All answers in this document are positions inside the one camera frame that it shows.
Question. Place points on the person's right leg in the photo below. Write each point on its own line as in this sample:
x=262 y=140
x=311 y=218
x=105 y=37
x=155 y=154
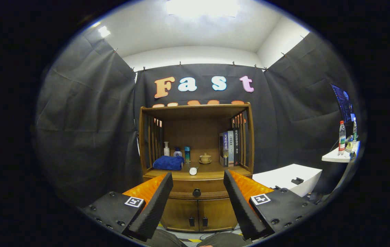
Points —
x=222 y=240

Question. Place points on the black backdrop cloth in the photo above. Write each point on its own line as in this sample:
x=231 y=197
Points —
x=88 y=120

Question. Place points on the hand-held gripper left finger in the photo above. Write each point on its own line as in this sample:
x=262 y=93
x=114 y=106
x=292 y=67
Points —
x=153 y=209

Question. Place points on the large ceiling light panel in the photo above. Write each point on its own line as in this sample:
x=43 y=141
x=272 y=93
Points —
x=202 y=7

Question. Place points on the white box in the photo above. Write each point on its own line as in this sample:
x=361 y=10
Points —
x=277 y=176

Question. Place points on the small white blue-capped bottle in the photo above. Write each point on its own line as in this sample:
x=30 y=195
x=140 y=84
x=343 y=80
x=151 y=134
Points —
x=178 y=154

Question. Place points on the person's left leg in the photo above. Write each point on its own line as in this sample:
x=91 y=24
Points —
x=167 y=239

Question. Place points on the green clear bottle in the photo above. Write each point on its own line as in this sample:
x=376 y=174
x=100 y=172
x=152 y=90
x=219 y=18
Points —
x=354 y=133

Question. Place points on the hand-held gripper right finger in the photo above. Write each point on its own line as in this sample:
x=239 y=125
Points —
x=241 y=209

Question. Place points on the white side shelf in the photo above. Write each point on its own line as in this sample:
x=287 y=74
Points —
x=334 y=157

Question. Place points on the beige lidded teacup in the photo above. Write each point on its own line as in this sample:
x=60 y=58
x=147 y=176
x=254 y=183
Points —
x=205 y=158

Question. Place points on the teal slim bottle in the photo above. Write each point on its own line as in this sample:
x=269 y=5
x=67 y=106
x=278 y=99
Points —
x=187 y=156

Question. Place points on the black spine book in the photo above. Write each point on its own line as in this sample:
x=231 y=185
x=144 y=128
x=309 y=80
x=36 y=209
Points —
x=237 y=147

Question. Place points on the pale spine book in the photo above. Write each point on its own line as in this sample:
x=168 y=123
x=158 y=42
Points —
x=231 y=149

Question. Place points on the dark monitor screen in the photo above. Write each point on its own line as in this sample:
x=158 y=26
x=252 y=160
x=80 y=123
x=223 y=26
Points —
x=342 y=103

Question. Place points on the wooden cabinet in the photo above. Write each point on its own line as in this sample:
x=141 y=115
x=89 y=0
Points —
x=195 y=137

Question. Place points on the wooden cabinet door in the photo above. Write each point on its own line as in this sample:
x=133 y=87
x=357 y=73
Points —
x=178 y=214
x=215 y=214

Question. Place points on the person's leg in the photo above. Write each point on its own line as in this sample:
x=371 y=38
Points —
x=167 y=239
x=222 y=240

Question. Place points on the small ceiling light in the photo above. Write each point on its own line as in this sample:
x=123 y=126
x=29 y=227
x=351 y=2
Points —
x=104 y=31

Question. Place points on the white pump bottle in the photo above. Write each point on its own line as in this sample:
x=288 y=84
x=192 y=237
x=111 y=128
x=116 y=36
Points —
x=166 y=151

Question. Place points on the wooden drawer with black knob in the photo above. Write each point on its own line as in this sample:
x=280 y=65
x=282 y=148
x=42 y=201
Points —
x=181 y=188

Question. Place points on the blue folded towel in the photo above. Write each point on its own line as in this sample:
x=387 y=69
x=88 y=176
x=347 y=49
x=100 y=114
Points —
x=168 y=163

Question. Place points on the blue spine book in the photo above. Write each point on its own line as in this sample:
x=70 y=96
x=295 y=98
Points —
x=226 y=149

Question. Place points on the wooden countertop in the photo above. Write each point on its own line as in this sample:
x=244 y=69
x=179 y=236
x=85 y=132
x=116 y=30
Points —
x=210 y=169

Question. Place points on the red-capped water bottle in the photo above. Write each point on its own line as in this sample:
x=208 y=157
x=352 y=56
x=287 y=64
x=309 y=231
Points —
x=342 y=140

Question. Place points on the white green-tipped tube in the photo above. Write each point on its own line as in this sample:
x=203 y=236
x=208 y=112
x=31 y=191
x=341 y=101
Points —
x=193 y=171

